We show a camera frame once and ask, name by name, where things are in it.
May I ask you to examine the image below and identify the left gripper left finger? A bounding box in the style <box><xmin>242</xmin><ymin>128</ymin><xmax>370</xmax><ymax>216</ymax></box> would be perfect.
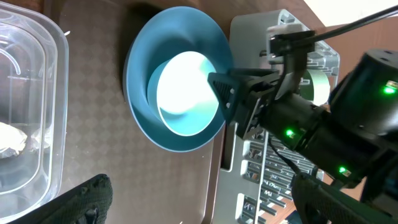
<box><xmin>11</xmin><ymin>174</ymin><xmax>113</xmax><ymax>224</ymax></box>

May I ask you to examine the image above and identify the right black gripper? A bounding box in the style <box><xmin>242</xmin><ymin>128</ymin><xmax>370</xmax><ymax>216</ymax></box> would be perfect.
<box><xmin>208</xmin><ymin>68</ymin><xmax>298</xmax><ymax>139</ymax></box>

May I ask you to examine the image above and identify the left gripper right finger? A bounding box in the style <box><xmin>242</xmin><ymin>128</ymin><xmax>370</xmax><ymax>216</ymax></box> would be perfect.
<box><xmin>292</xmin><ymin>172</ymin><xmax>397</xmax><ymax>224</ymax></box>

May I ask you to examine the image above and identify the light blue small bowl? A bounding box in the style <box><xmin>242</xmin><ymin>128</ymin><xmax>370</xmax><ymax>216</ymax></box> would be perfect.
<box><xmin>147</xmin><ymin>51</ymin><xmax>219</xmax><ymax>137</ymax></box>

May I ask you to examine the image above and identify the mint green bowl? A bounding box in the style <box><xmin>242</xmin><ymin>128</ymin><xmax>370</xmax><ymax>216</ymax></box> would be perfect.
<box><xmin>299</xmin><ymin>70</ymin><xmax>330</xmax><ymax>106</ymax></box>

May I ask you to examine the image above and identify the dark blue plate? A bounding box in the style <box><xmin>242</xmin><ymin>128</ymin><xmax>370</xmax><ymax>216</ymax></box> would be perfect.
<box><xmin>123</xmin><ymin>6</ymin><xmax>233</xmax><ymax>152</ymax></box>

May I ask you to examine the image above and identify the white tissue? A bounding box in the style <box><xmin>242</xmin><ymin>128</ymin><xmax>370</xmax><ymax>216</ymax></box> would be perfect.
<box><xmin>1</xmin><ymin>122</ymin><xmax>53</xmax><ymax>159</ymax></box>

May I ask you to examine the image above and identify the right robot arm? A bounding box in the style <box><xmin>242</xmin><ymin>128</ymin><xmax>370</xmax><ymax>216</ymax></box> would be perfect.
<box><xmin>208</xmin><ymin>49</ymin><xmax>397</xmax><ymax>203</ymax></box>

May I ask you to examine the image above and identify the grey dishwasher rack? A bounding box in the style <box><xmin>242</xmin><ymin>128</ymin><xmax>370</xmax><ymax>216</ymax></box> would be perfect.
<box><xmin>211</xmin><ymin>8</ymin><xmax>341</xmax><ymax>224</ymax></box>

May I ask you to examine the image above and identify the clear plastic bin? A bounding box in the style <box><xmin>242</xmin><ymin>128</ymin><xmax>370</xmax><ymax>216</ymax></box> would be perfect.
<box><xmin>1</xmin><ymin>2</ymin><xmax>69</xmax><ymax>223</ymax></box>

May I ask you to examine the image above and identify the right black cable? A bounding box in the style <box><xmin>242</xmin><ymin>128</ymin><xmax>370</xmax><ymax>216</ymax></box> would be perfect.
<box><xmin>310</xmin><ymin>4</ymin><xmax>398</xmax><ymax>43</ymax></box>

